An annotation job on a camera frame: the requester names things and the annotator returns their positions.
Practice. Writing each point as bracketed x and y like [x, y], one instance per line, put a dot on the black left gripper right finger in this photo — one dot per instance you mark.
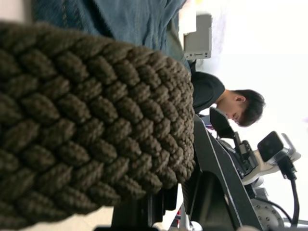
[214, 192]

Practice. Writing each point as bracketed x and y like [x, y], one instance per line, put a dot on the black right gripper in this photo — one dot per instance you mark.
[240, 156]

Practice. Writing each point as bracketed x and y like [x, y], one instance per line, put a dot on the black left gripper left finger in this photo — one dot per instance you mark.
[139, 211]

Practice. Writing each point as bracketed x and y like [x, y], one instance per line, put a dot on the brown braided belt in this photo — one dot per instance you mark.
[84, 108]

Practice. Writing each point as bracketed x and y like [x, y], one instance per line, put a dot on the blue denim shorts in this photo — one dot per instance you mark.
[132, 19]

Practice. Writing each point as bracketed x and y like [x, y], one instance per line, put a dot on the person in black t-shirt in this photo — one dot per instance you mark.
[247, 106]

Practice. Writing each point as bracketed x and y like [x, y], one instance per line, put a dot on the grey box device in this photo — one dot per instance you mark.
[201, 38]

